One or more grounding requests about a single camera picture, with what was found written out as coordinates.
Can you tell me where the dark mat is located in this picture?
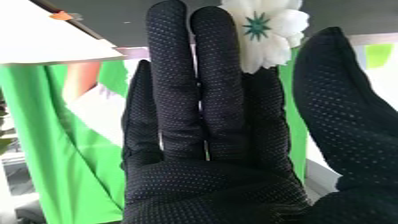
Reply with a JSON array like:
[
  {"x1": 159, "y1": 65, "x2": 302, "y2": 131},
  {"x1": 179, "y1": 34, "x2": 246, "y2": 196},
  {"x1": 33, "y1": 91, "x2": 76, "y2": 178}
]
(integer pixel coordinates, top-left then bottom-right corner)
[{"x1": 31, "y1": 0, "x2": 398, "y2": 48}]

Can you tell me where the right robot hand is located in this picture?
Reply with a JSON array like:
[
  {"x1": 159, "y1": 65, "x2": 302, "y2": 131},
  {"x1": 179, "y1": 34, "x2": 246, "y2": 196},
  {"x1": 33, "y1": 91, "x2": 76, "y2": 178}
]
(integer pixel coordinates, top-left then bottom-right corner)
[{"x1": 119, "y1": 0, "x2": 398, "y2": 224}]

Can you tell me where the person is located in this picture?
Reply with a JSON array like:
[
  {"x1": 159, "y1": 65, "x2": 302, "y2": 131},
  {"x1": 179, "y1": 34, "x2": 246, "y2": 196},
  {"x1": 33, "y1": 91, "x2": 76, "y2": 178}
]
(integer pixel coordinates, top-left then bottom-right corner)
[{"x1": 60, "y1": 61, "x2": 129, "y2": 148}]

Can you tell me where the white flower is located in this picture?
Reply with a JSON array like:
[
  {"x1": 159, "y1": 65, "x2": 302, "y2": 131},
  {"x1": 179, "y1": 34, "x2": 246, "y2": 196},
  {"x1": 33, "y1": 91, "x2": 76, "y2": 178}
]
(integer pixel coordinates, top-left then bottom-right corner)
[{"x1": 216, "y1": 0, "x2": 310, "y2": 75}]

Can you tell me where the white sheet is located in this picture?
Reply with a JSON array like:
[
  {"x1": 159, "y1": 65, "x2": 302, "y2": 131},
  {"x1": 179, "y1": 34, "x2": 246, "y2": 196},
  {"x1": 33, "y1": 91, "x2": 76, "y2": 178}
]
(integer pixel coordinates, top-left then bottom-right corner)
[{"x1": 0, "y1": 0, "x2": 126, "y2": 65}]

